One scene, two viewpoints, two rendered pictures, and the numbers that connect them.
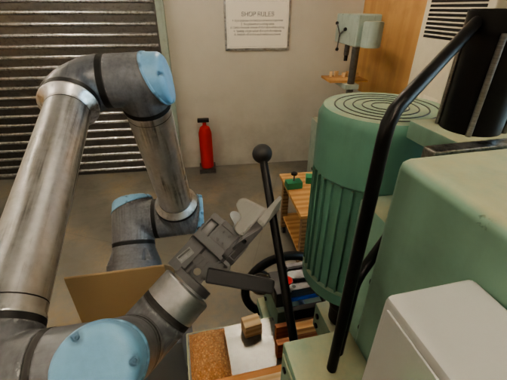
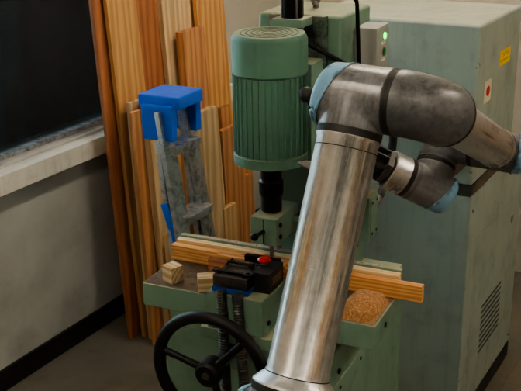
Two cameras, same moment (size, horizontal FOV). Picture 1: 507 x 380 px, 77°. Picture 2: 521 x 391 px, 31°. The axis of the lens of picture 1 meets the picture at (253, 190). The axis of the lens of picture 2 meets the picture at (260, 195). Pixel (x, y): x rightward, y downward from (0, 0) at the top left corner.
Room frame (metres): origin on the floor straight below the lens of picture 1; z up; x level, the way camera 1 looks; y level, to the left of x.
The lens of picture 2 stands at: (2.11, 1.11, 1.87)
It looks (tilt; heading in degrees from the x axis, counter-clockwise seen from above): 20 degrees down; 218
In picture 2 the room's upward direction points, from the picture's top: 1 degrees counter-clockwise
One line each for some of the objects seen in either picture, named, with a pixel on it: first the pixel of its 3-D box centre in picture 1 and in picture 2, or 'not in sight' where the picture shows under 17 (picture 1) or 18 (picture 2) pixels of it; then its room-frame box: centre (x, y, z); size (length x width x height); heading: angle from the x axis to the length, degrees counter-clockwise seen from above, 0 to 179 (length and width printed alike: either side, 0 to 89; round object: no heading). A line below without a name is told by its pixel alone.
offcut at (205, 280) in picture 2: not in sight; (206, 282); (0.58, -0.26, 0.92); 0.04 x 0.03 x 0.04; 134
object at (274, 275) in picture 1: (293, 280); (248, 275); (0.61, -0.11, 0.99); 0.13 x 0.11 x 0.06; 103
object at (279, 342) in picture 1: (308, 341); not in sight; (0.47, -0.13, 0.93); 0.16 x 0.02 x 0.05; 103
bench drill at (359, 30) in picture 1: (346, 114); not in sight; (2.78, -0.83, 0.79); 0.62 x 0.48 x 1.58; 6
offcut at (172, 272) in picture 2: not in sight; (172, 272); (0.60, -0.36, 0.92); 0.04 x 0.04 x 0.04; 82
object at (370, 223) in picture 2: not in sight; (357, 213); (0.21, -0.07, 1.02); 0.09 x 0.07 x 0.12; 103
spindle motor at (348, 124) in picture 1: (364, 202); (270, 98); (0.43, -0.18, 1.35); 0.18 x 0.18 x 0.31
